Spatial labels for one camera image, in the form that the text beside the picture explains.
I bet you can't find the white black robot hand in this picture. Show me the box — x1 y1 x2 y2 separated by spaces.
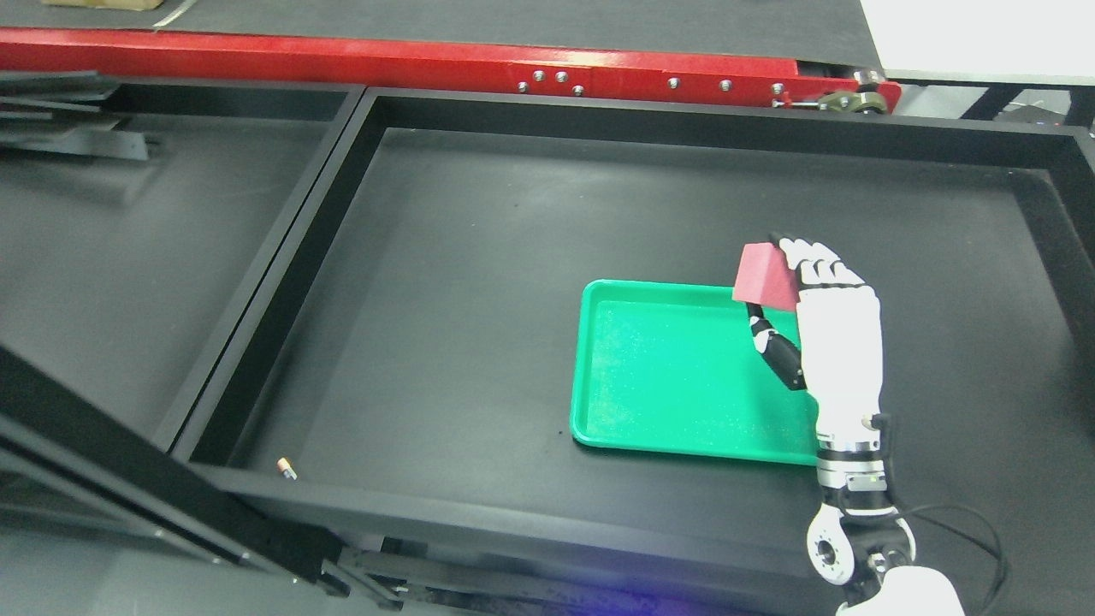
746 234 884 453

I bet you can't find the pink block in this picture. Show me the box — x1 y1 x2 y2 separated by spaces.
731 242 799 313

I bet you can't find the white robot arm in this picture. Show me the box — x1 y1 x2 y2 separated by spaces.
806 443 966 615

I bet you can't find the green plastic tray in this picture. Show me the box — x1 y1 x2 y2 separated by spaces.
570 278 817 467

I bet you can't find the black right metal shelf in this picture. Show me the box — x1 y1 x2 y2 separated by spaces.
172 89 1092 615

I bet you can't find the black metal shelf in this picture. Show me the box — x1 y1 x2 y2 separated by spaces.
172 89 1092 615
3 79 364 596

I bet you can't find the black left metal shelf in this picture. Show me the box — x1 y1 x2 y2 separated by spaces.
3 79 364 596

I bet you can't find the small orange-tipped object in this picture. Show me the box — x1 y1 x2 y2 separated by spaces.
276 457 299 481

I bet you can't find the red metal beam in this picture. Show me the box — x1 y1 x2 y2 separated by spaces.
1 27 901 111

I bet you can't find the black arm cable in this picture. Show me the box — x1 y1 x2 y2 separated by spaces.
871 412 1003 616

